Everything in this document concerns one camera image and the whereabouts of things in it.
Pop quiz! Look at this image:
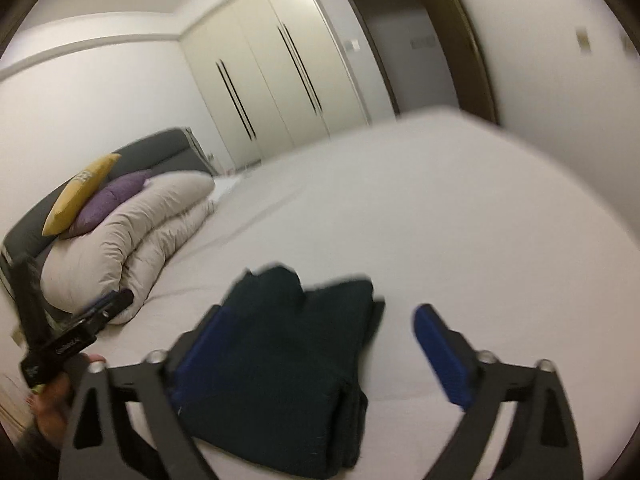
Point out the cream wardrobe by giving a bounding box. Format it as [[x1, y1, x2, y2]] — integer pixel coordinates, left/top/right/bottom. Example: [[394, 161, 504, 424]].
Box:
[[179, 0, 372, 171]]

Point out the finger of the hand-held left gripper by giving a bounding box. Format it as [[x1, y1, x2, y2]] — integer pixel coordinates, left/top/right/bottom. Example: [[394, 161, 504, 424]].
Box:
[[1, 245, 53, 348], [65, 287, 136, 336]]

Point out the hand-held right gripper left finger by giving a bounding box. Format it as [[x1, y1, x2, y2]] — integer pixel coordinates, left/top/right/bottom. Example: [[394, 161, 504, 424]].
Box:
[[56, 306, 238, 480]]

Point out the grey door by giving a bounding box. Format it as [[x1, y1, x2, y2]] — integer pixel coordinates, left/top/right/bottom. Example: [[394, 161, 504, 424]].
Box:
[[340, 0, 462, 117]]

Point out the beige folded duvet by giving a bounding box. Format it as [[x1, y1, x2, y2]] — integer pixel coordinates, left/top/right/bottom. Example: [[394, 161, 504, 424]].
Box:
[[40, 172, 217, 326]]

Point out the grey upholstered headboard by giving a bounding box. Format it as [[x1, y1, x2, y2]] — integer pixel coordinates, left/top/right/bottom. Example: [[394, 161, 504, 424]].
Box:
[[0, 127, 217, 293]]

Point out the dark green sweater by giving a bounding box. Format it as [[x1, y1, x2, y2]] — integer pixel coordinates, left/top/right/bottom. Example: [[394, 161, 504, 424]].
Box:
[[172, 265, 387, 480]]

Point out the person's left hand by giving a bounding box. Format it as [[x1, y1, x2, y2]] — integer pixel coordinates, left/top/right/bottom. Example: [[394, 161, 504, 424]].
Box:
[[29, 353, 107, 442]]

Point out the brown door frame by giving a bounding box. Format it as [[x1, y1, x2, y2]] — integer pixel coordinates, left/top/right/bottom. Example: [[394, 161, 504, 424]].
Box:
[[409, 0, 502, 127]]

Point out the white pillow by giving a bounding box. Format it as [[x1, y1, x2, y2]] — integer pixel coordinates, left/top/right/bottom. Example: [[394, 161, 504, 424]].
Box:
[[212, 174, 247, 202]]

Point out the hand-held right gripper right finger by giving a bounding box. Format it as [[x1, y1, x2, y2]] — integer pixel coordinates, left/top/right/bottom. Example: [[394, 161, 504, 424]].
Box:
[[411, 303, 584, 480]]

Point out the white bed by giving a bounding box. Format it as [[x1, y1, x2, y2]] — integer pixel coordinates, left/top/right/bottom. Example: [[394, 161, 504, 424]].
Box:
[[90, 105, 628, 480]]

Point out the yellow pillow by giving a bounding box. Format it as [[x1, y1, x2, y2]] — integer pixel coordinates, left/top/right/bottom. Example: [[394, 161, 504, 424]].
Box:
[[42, 153, 122, 237]]

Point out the purple pillow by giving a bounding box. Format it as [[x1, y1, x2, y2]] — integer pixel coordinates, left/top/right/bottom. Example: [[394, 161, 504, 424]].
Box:
[[70, 170, 153, 236]]

